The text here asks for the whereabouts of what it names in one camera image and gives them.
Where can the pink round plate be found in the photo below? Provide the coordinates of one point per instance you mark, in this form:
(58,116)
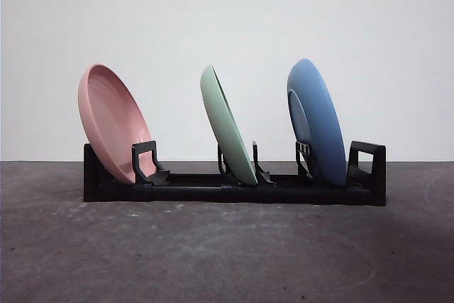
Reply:
(106,115)

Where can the blue round plate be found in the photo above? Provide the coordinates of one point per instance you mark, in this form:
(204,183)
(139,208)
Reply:
(319,111)

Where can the black plate rack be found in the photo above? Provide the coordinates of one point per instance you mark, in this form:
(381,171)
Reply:
(198,194)

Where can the green round plate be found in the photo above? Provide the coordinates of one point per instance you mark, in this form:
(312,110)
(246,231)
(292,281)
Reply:
(223,129)

